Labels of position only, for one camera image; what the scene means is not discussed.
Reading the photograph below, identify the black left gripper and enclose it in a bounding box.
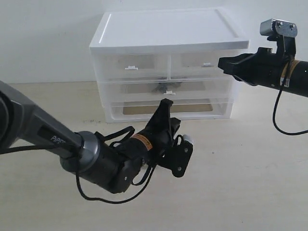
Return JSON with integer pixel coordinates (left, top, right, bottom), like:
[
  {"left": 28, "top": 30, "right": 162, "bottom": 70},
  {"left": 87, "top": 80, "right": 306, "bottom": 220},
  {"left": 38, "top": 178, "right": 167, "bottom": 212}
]
[{"left": 120, "top": 98, "right": 181, "bottom": 168}]

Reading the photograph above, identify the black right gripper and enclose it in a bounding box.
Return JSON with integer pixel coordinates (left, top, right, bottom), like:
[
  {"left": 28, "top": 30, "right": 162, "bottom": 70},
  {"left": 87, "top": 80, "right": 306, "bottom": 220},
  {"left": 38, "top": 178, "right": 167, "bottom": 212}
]
[{"left": 218, "top": 47, "right": 284, "bottom": 86}]

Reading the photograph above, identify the clear plastic storage bin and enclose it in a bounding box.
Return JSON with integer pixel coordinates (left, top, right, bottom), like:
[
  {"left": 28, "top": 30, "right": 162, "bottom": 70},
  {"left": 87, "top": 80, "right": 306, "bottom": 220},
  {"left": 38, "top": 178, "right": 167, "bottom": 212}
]
[{"left": 98, "top": 77, "right": 234, "bottom": 106}]

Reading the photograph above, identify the key bunch with blue fob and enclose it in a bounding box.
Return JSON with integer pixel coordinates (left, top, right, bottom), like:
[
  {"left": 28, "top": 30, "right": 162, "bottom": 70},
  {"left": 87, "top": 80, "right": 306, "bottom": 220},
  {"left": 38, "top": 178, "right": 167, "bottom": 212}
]
[{"left": 152, "top": 82, "right": 182, "bottom": 93}]

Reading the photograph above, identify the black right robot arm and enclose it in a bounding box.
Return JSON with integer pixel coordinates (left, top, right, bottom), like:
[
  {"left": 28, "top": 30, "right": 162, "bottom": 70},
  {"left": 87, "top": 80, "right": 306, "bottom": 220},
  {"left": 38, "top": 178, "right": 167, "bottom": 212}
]
[{"left": 218, "top": 47, "right": 308, "bottom": 97}]

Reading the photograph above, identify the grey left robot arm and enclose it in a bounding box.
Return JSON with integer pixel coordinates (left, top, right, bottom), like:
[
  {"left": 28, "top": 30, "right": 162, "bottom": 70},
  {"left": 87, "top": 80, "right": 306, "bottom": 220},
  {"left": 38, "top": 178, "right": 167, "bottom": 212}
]
[{"left": 0, "top": 83, "right": 180, "bottom": 193}]

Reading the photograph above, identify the white plastic drawer cabinet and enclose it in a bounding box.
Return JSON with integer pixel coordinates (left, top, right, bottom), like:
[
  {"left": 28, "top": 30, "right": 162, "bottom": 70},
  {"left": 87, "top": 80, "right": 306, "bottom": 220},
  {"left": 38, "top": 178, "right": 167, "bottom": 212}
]
[{"left": 89, "top": 8, "right": 249, "bottom": 123}]

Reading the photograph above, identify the clear top left drawer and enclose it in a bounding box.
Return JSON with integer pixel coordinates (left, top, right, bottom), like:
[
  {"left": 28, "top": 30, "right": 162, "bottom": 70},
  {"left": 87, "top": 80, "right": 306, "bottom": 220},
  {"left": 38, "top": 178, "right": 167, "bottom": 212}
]
[{"left": 93, "top": 54, "right": 169, "bottom": 82}]

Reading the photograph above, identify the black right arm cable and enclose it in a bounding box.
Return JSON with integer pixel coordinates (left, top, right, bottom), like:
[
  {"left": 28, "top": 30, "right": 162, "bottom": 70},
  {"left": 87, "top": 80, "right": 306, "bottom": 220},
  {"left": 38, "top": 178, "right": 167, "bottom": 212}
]
[{"left": 272, "top": 54, "right": 308, "bottom": 135}]

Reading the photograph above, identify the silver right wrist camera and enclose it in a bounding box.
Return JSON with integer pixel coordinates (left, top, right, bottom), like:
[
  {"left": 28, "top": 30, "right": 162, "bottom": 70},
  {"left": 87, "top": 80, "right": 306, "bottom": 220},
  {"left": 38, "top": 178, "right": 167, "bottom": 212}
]
[{"left": 259, "top": 18, "right": 298, "bottom": 57}]

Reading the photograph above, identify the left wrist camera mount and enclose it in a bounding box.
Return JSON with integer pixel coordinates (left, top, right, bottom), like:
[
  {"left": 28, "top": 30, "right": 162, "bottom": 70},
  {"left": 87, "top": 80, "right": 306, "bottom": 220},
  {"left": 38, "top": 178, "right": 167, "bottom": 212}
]
[{"left": 158, "top": 135, "right": 193, "bottom": 178}]

